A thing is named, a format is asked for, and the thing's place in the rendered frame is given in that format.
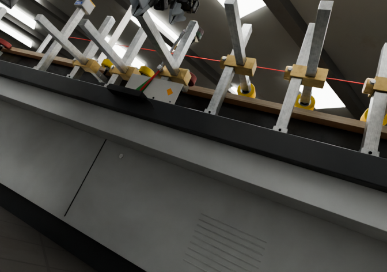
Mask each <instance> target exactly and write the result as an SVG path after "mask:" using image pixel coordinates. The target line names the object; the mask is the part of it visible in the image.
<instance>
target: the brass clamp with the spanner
mask: <svg viewBox="0 0 387 272"><path fill-rule="evenodd" d="M163 68H164V70H163V71H162V72H159V73H158V77H159V78H161V77H162V76H164V77H169V79H170V80H171V81H172V82H176V83H179V84H184V85H185V86H187V85H188V83H189V81H190V79H191V75H190V73H189V71H188V69H182V68H179V69H180V71H179V73H178V75H177V76H176V75H171V74H170V72H169V71H168V69H167V68H166V66H164V67H163Z"/></svg>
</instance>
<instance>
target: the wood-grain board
mask: <svg viewBox="0 0 387 272"><path fill-rule="evenodd" d="M1 51H3V52H8V53H11V54H16V55H21V56H25V57H28V58H33V59H38V60H41V59H42V57H43V56H44V54H42V53H39V52H34V51H28V50H23V49H20V48H15V47H10V49H9V50H8V49H5V48H2V49H1ZM52 63H56V64H59V65H64V66H68V67H73V68H74V66H73V60H72V59H67V58H61V57H58V56H56V57H55V58H54V60H53V61H52ZM99 71H100V72H101V73H104V72H105V69H104V68H103V67H102V66H100V68H99ZM214 92H215V90H213V89H209V88H203V87H200V86H195V85H194V86H189V89H188V91H187V92H183V93H186V94H189V95H194V96H199V97H204V98H207V99H211V98H212V96H213V94H214ZM223 102H224V103H229V104H234V105H239V106H242V107H247V108H251V109H256V110H259V111H264V112H269V113H272V114H277V115H279V114H280V110H281V108H282V105H283V104H279V103H274V102H271V101H265V100H260V99H255V98H252V97H246V96H242V95H236V94H232V93H226V96H225V98H224V101H223ZM291 118H294V119H299V120H304V121H307V122H312V123H317V124H321V125H325V126H329V127H334V128H337V129H342V130H347V131H352V132H355V133H360V134H363V133H364V130H365V124H366V122H364V121H361V120H355V119H350V118H345V117H342V116H336V115H331V114H326V113H323V112H317V111H312V110H309V109H304V108H298V107H294V109H293V113H292V115H291ZM380 138H382V139H387V126H383V125H382V130H381V136H380Z"/></svg>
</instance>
